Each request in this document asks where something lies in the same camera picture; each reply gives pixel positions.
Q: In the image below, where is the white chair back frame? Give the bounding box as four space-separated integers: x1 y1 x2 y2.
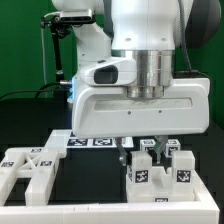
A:
0 147 67 206

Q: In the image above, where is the white chair nut cube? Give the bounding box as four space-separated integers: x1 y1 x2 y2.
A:
140 139 155 153
165 139 181 158

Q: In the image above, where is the grey camera on stand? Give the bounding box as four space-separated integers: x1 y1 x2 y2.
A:
59 9 93 23

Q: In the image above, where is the white corner fence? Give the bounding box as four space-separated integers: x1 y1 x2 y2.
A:
0 171 220 224

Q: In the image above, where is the white chair seat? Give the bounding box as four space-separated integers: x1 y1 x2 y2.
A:
125 165 198 204

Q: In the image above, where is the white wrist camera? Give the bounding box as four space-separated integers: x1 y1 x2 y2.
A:
79 57 137 86

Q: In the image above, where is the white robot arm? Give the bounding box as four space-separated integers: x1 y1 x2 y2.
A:
52 0 221 140

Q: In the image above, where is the black cable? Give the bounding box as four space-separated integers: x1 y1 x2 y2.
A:
0 82 63 102

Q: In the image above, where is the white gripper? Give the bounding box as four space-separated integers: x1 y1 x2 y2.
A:
72 78 210 166

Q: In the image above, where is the black camera stand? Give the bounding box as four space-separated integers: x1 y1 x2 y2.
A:
40 15 70 100

